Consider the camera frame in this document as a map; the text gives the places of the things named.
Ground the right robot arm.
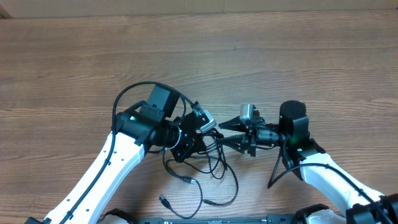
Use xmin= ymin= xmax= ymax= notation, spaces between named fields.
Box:
xmin=219 ymin=100 xmax=397 ymax=223

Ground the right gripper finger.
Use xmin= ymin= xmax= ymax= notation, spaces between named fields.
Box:
xmin=218 ymin=116 xmax=244 ymax=131
xmin=218 ymin=134 xmax=249 ymax=153

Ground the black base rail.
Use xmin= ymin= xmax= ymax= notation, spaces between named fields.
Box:
xmin=99 ymin=208 xmax=330 ymax=224

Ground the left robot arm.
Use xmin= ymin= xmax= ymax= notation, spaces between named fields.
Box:
xmin=42 ymin=82 xmax=215 ymax=224

